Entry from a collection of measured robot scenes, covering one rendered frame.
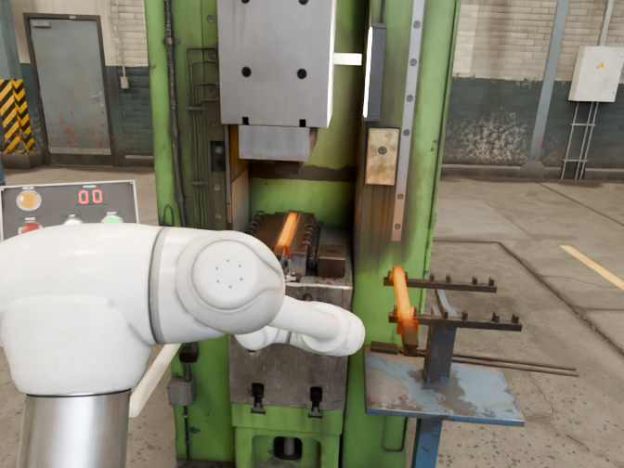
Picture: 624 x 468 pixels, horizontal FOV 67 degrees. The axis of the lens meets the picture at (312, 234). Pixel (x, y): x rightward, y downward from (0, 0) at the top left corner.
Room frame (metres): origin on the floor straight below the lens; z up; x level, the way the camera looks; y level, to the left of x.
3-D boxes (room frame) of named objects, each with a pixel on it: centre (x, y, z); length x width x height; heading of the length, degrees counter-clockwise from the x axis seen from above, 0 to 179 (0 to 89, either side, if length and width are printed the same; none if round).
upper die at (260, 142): (1.54, 0.10, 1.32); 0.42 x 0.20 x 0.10; 177
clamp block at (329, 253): (1.38, -0.07, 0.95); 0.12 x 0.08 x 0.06; 177
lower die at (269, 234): (1.54, 0.10, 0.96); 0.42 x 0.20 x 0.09; 177
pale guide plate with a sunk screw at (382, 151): (1.44, -0.21, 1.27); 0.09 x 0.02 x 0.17; 87
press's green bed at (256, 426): (1.55, 0.05, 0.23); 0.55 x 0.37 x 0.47; 177
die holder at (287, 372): (1.55, 0.05, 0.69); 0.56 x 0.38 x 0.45; 177
